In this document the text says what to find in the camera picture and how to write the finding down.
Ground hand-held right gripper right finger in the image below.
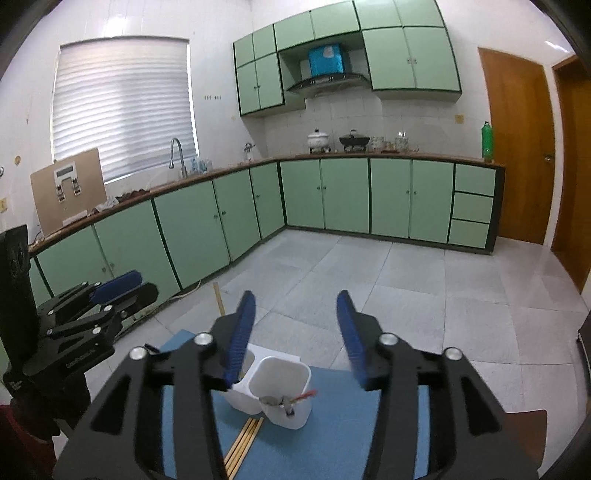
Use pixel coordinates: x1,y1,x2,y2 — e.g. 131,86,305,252
336,291,541,480

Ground white two-compartment utensil holder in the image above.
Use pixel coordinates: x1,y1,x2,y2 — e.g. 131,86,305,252
225,344,311,431

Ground range hood with blue film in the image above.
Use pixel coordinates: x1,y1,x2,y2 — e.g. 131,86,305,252
285,44,372,97

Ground brown wooden stool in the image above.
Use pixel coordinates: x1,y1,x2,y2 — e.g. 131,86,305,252
503,409,548,464

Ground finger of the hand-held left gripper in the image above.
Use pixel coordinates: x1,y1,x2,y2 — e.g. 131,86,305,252
39,271,144,319
48,282,159,342

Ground green wall cabinets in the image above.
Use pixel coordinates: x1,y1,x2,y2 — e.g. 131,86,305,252
233,0,463,117

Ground brown wooden door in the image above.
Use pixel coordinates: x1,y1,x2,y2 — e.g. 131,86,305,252
551,55,591,294
478,47,557,245

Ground brown cardboard box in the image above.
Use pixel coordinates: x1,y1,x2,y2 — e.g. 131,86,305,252
30,148,107,236

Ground black wok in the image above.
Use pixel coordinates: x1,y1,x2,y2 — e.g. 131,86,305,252
339,130,371,153

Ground metal kitchen faucet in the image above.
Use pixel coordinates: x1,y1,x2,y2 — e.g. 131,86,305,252
169,137,189,178

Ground white window blind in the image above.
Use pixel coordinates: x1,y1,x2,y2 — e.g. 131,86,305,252
51,38,199,185

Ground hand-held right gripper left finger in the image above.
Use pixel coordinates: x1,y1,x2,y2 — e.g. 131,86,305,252
53,291,257,480

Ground white cooking pot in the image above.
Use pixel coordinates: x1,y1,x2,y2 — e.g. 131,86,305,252
307,129,331,154

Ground blue table mat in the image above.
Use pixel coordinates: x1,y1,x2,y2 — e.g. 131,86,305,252
159,329,437,480

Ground dark glass-front cabinet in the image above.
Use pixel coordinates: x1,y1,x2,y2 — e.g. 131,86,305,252
576,310,591,365

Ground green base cabinets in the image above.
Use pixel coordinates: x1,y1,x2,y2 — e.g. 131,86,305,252
28,154,506,308

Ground white clip device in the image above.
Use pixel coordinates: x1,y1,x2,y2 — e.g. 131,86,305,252
53,162,81,201

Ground person's left forearm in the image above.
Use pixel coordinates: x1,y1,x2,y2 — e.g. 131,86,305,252
0,401,58,480

